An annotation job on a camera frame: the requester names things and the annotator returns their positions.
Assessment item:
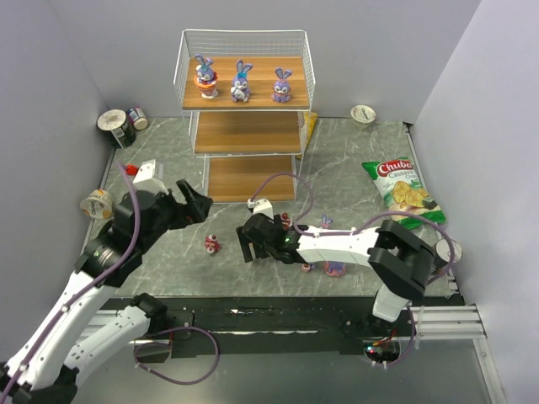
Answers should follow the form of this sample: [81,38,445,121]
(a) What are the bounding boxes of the strawberry cake slice toy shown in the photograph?
[280,212,292,231]

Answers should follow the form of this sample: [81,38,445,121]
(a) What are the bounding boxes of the pink bear roll cake toy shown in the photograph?
[205,234,221,254]

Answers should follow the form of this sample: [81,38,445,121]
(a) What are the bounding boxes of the purple bunny red bow toy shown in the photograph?
[271,67,292,103]

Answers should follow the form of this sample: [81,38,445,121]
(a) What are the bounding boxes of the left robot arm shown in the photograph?
[1,180,213,403]

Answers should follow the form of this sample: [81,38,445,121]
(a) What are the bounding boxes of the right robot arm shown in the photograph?
[236,213,435,322]

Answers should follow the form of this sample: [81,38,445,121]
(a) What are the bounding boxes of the small purple bunny cupcake toy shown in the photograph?
[302,263,314,273]

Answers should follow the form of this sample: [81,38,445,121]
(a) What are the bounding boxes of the purple bunny on pink donut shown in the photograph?
[321,215,334,229]

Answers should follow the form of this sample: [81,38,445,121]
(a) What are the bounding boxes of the tipped paper cup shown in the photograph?
[79,189,115,220]

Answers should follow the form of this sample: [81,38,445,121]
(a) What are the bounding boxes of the purple bunny candle donut toy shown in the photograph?
[324,261,346,277]

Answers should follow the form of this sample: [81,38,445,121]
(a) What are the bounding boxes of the blue white small can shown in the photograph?
[126,106,148,131]

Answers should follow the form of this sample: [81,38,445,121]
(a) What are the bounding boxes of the dark paper cup white lid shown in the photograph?
[97,109,136,149]

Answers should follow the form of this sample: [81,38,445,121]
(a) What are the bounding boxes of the yellow snack packet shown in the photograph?
[296,111,318,160]

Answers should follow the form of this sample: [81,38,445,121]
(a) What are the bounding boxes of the green chips bag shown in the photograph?
[361,157,446,224]

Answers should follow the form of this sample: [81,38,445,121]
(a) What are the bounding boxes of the white yogurt cup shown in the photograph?
[350,104,376,129]

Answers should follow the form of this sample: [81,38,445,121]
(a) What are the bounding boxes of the tin can orange label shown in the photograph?
[434,238,462,270]

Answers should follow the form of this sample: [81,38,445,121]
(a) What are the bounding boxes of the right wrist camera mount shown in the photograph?
[247,198,274,219]

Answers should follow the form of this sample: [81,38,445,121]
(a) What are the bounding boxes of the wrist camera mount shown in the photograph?
[247,198,274,219]
[125,159,169,194]

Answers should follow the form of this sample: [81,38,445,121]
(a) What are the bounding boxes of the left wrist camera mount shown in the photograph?
[125,159,169,194]

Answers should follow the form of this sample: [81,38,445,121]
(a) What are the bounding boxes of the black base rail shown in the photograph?
[83,294,422,367]

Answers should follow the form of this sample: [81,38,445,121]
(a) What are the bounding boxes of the white wire wooden shelf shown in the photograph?
[173,29,316,204]

